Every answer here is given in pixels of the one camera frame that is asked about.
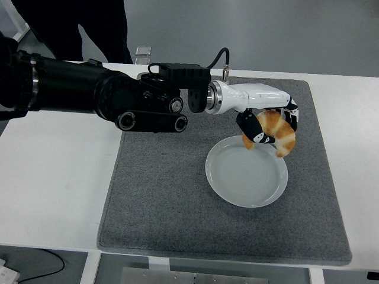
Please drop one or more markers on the white and black hand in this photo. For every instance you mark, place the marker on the white and black hand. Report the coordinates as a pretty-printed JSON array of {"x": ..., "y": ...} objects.
[{"x": 254, "y": 96}]

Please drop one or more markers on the golden croissant bread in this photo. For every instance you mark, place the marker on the golden croissant bread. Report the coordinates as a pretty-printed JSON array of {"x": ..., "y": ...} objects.
[{"x": 281, "y": 133}]

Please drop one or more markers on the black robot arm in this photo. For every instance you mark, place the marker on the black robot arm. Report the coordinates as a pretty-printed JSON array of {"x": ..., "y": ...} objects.
[{"x": 74, "y": 85}]

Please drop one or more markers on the pale grey round plate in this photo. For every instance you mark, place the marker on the pale grey round plate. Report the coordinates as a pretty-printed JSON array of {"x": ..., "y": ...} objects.
[{"x": 247, "y": 177}]

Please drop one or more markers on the grey felt mat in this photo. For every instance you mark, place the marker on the grey felt mat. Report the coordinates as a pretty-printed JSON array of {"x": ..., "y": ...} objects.
[{"x": 183, "y": 201}]

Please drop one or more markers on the person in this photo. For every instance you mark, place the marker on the person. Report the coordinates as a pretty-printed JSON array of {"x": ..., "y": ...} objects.
[{"x": 100, "y": 26}]

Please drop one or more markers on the small black floor object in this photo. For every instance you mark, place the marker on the small black floor object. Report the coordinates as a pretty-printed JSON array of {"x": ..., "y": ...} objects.
[{"x": 373, "y": 275}]

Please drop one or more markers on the white desk leg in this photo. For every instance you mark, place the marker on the white desk leg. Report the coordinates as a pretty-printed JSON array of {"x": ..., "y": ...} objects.
[{"x": 22, "y": 31}]

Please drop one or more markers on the white power strip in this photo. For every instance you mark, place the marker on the white power strip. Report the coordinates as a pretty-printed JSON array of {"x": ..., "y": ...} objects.
[{"x": 7, "y": 273}]

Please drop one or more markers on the white table frame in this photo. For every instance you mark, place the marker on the white table frame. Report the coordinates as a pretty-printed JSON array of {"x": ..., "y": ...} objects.
[{"x": 89, "y": 266}]

